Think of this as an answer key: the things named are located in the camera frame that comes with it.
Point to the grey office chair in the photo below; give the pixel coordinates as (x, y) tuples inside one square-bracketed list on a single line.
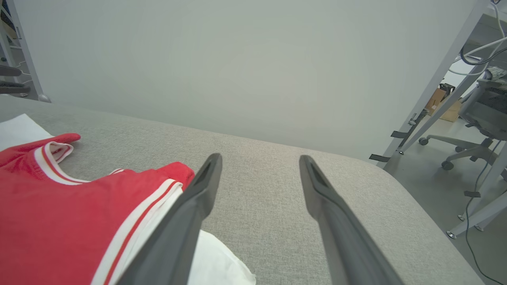
[(483, 114)]

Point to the white desk legs with feet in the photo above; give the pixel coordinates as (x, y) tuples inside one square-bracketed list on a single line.
[(483, 213)]

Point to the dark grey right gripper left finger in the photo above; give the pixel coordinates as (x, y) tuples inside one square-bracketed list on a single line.
[(178, 229)]

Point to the white metal rack frame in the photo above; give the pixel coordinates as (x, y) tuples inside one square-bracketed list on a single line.
[(27, 59)]

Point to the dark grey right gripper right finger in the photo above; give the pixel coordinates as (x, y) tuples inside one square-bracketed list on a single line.
[(340, 237)]

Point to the white desk frame with top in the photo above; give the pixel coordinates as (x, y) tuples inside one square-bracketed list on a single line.
[(447, 63)]

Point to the brown cardboard box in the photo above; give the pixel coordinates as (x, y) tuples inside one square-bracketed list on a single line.
[(435, 99), (452, 114)]

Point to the red and white garment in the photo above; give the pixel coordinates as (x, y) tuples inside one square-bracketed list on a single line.
[(59, 221)]

